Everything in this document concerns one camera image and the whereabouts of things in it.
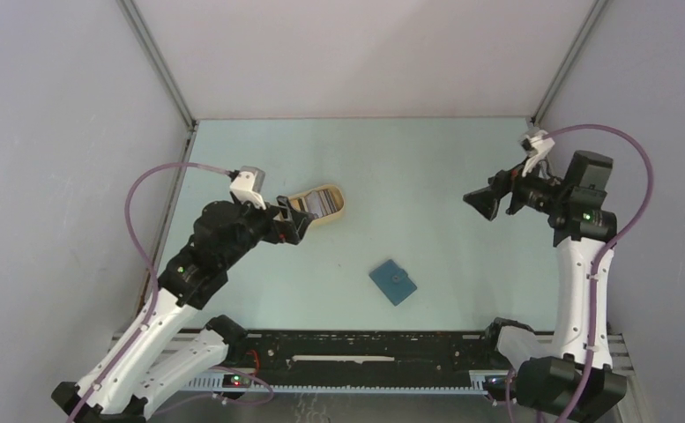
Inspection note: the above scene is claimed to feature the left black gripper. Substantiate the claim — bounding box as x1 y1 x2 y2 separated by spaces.
220 194 313 268

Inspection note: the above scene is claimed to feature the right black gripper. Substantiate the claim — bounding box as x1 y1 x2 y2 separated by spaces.
462 153 570 221

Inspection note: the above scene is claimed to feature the blue leather card holder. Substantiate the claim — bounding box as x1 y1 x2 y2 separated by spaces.
369 259 417 307

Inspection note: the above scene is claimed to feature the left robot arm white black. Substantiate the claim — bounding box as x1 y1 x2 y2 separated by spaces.
51 197 315 422

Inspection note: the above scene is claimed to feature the stack of cards in tray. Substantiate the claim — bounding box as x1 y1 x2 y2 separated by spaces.
293 189 342 219

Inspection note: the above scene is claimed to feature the beige oval card tray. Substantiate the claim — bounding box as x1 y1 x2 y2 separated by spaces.
288 184 346 227

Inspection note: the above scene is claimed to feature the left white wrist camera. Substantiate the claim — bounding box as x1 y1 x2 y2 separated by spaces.
229 167 266 210

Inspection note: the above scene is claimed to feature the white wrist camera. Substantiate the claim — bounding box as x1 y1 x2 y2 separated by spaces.
518 127 555 176
229 167 266 210

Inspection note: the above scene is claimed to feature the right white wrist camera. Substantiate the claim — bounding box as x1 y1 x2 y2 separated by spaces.
518 127 555 176

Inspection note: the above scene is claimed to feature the white strip on rail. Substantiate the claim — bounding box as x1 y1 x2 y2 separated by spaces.
292 354 395 364

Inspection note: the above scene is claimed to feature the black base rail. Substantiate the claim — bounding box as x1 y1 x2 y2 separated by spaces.
225 330 547 389

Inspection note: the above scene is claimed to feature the left controller board with wires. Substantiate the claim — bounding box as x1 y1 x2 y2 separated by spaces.
222 350 260 388

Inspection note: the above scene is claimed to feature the controller board with wires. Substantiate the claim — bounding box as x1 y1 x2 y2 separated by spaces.
222 350 260 388
483 375 513 391

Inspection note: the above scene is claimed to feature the right controller board with wires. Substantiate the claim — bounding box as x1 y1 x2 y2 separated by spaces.
483 375 513 391

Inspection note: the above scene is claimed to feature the aluminium frame front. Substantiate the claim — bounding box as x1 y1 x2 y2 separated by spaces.
108 332 636 398

